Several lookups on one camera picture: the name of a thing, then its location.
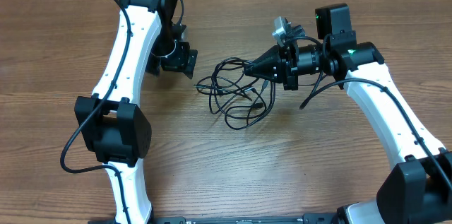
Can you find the black USB cable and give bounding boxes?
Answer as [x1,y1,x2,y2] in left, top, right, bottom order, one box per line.
[193,57,277,131]

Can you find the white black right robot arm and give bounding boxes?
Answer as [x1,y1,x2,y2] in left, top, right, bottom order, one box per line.
[244,4,451,223]

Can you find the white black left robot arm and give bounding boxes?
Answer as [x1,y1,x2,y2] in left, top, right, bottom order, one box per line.
[60,0,198,223]

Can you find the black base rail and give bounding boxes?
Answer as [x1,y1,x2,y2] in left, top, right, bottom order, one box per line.
[88,199,403,224]

